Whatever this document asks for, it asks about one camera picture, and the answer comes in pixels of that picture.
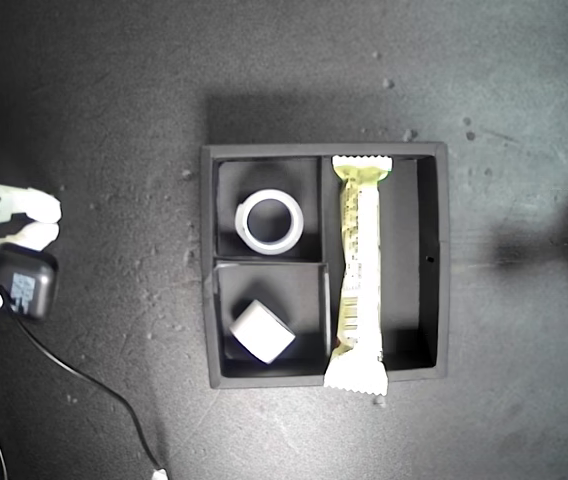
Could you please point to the large white tape roll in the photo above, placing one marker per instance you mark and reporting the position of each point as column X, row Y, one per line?
column 264, row 248

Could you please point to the small black camera box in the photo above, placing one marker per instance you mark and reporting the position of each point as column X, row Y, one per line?
column 36, row 275

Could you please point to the cream snack bar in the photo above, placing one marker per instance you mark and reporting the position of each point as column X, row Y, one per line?
column 361, row 250

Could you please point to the black tray with wells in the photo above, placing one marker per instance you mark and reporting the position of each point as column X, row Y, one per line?
column 404, row 240

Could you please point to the small white tape roll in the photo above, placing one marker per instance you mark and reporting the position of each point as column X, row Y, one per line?
column 264, row 330

